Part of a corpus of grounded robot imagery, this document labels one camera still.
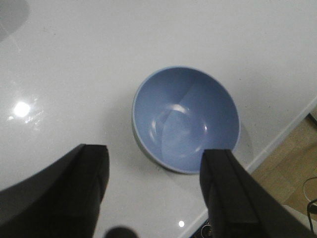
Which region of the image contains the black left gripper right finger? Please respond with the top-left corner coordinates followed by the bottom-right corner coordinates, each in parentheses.
top-left (200, 149), bottom-right (316, 238)

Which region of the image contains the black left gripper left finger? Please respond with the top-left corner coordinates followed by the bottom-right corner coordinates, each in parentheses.
top-left (0, 144), bottom-right (109, 238)

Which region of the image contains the blue bowl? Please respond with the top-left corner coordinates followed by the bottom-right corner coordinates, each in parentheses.
top-left (134, 66), bottom-right (241, 174)

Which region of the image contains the black cable on floor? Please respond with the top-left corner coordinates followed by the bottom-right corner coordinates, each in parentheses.
top-left (303, 176), bottom-right (317, 230)

